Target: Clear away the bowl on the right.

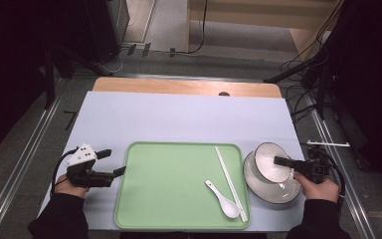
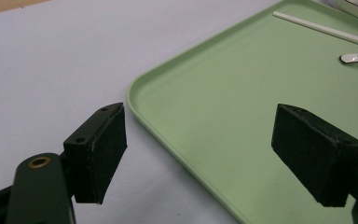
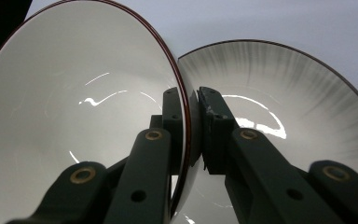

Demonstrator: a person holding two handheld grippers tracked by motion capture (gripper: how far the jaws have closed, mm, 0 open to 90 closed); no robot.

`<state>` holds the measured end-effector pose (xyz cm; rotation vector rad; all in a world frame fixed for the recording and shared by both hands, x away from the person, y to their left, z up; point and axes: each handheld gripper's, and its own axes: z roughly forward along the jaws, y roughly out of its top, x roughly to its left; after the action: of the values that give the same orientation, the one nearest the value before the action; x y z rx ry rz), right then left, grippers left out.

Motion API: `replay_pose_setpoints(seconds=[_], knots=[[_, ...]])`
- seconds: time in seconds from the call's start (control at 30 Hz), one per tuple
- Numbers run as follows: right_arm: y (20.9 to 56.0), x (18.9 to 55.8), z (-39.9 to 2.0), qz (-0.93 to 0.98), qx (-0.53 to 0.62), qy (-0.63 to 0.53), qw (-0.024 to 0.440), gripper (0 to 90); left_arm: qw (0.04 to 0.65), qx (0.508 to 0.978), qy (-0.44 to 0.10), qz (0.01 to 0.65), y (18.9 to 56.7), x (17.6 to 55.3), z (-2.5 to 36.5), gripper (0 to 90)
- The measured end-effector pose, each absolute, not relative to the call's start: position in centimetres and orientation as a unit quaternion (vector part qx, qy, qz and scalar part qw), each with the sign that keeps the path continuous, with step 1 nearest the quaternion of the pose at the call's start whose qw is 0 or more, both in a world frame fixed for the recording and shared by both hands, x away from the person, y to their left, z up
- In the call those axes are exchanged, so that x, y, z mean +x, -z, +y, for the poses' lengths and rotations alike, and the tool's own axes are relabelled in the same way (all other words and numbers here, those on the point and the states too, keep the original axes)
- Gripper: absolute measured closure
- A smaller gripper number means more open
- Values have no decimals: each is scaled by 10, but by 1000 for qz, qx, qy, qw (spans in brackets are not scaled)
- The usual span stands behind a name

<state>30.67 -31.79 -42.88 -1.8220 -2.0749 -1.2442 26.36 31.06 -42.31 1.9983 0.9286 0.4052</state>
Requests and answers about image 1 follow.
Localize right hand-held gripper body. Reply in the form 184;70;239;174
292;140;351;184

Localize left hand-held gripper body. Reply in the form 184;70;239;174
65;142;115;189

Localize white bowl with dark rim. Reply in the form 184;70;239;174
254;141;295;184

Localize green plastic tray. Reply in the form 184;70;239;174
113;140;252;231

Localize white ceramic spoon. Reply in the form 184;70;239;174
204;179;241;219

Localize person's right hand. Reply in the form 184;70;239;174
292;170;341;204

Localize person's left hand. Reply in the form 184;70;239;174
53;175;90;199

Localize black metal stand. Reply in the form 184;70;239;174
44;46;113;111
263;49;332;120

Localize white table cover sheet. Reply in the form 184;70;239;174
38;91;307;232

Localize dark curtain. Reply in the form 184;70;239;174
0;0;91;160
324;0;382;197

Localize black cabinet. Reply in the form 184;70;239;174
85;0;130;66

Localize light wooden furniture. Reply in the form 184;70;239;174
187;0;344;63

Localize left hand-held gripper black cable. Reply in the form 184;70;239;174
50;147;81;195

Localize hand-held gripper black cable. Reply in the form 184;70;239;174
324;155;346;200
50;147;81;195

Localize right hand-held gripper black cable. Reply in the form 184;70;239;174
324;155;346;200

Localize metal floor rail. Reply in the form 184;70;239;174
302;94;377;239
0;94;64;239

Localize tangle of black cables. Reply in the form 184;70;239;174
280;49;329;125

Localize white floor cable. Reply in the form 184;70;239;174
107;46;127;74

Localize black hanging cable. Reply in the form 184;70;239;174
192;0;210;56

